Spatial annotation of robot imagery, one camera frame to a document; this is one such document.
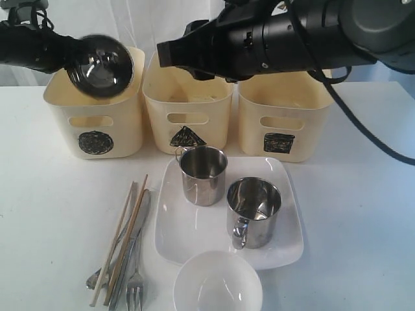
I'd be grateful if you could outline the cream bin with triangle mark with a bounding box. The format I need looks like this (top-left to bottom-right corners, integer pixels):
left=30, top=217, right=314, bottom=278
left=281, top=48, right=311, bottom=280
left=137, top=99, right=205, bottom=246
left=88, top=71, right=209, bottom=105
left=142, top=53, right=233, bottom=154

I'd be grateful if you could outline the black cable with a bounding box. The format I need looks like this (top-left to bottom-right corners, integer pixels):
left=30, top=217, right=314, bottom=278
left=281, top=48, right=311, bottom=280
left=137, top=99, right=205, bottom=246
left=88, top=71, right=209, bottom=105
left=285, top=0, right=415, bottom=166

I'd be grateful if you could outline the steel table knife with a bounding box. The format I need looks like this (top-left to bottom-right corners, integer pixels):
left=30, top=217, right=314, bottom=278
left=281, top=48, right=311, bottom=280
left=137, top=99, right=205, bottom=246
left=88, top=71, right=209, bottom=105
left=108, top=189, right=151, bottom=310

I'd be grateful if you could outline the steel spoon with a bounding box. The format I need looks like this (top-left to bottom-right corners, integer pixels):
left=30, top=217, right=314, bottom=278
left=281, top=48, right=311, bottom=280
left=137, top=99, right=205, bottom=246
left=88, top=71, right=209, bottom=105
left=86, top=208, right=132, bottom=290

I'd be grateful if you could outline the steel mug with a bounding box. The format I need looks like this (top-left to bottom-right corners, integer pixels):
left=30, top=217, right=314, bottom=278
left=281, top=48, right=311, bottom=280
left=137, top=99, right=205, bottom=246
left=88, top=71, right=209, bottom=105
left=226, top=176, right=282, bottom=250
left=174, top=146, right=228, bottom=207

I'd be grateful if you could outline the steel fork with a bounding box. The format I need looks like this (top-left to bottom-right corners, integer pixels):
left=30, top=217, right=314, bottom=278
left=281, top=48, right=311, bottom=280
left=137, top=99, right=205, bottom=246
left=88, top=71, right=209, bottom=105
left=126, top=237, right=144, bottom=311

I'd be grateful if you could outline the white ceramic bowl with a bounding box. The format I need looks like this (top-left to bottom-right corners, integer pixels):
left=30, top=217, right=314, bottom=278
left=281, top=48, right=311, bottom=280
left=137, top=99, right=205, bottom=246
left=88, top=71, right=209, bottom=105
left=172, top=251, right=263, bottom=310

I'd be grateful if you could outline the steel bowl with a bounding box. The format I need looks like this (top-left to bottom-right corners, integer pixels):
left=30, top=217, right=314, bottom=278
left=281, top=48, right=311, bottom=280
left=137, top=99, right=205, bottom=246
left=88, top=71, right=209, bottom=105
left=65, top=34, right=134, bottom=98

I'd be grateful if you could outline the cream bin with square mark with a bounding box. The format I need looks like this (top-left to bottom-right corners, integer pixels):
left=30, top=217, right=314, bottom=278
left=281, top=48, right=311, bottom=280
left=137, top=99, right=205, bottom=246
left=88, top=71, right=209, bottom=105
left=238, top=71, right=334, bottom=163

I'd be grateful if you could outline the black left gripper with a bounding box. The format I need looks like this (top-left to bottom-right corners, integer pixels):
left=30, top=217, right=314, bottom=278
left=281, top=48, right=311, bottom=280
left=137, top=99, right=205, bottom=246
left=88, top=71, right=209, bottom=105
left=1, top=21, right=88, bottom=73

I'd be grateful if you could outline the white curtain backdrop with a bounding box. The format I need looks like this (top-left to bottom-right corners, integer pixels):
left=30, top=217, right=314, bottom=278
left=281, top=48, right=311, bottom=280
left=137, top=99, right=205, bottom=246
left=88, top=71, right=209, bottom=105
left=1, top=0, right=414, bottom=97

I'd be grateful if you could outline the steel mug front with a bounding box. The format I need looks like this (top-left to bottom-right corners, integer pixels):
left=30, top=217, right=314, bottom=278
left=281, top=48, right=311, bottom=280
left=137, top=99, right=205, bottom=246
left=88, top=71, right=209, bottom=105
left=226, top=176, right=282, bottom=250

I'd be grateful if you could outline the white square plate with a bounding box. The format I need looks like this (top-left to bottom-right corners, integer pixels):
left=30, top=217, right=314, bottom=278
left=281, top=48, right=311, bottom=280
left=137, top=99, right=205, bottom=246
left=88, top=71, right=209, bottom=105
left=154, top=157, right=304, bottom=270

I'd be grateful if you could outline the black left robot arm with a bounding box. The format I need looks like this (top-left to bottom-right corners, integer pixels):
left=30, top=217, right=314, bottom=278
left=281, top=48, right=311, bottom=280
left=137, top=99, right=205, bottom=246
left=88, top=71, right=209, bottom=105
left=1, top=1, right=89, bottom=73

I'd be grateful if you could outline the cream bin with circle mark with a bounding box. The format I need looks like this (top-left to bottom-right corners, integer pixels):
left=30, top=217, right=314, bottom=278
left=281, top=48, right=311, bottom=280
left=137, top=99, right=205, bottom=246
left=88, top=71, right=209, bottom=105
left=43, top=47, right=145, bottom=159

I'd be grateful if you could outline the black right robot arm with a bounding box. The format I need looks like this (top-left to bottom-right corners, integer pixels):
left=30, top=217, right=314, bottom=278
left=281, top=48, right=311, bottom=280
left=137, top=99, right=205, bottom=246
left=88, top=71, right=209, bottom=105
left=157, top=1, right=414, bottom=82

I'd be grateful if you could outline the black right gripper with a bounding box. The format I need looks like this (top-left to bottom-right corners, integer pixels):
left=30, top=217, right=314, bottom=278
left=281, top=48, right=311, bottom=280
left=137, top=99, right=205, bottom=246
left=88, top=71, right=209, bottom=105
left=157, top=1, right=292, bottom=81

